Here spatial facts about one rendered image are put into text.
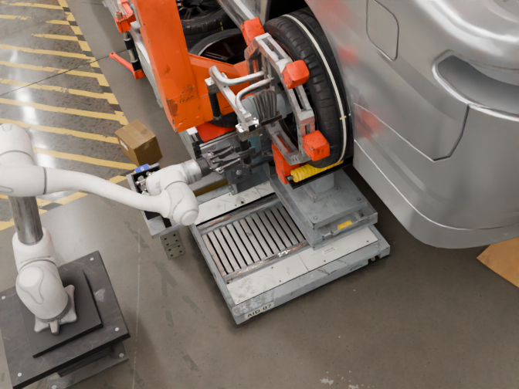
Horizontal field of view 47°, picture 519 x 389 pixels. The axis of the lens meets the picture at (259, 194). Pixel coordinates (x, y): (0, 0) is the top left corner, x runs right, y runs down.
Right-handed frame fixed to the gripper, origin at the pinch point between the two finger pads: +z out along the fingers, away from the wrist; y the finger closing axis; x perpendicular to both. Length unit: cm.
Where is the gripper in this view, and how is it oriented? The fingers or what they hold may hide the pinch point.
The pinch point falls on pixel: (245, 150)
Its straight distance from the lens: 239.7
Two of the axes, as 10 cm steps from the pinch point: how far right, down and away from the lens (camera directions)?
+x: -1.2, -6.6, -7.4
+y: 4.1, 6.5, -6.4
